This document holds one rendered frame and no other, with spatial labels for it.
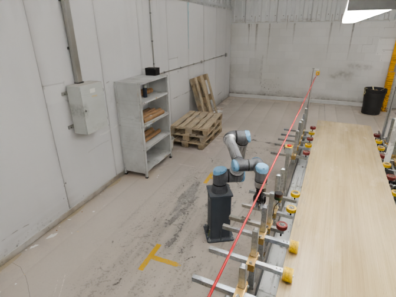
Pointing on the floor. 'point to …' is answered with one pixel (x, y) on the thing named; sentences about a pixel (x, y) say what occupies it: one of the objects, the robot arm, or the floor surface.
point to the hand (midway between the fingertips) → (258, 208)
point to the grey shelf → (159, 140)
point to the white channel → (390, 144)
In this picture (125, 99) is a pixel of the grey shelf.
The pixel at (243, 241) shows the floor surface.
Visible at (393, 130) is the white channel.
